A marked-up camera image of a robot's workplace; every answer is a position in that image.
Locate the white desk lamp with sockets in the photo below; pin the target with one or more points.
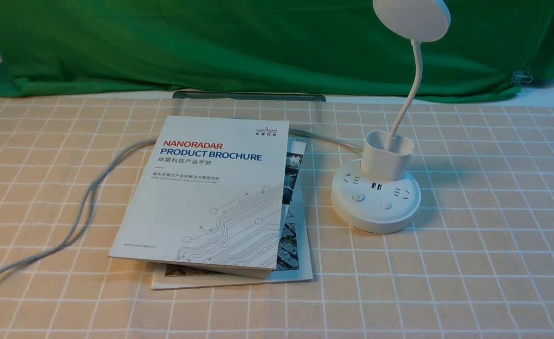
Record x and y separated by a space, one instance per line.
377 193

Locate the white Nanoradar product brochure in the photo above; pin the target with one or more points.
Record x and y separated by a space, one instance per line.
210 197

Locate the green backdrop cloth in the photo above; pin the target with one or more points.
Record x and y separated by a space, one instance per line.
329 47

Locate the photo-covered booklet underneath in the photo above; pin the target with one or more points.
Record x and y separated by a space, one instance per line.
293 257

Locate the dark green flat bar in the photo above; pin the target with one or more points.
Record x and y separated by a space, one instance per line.
186 94

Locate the orange checked tablecloth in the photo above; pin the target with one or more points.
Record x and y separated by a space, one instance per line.
478 262

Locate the metal binder clip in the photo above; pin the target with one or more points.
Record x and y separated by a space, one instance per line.
519 78

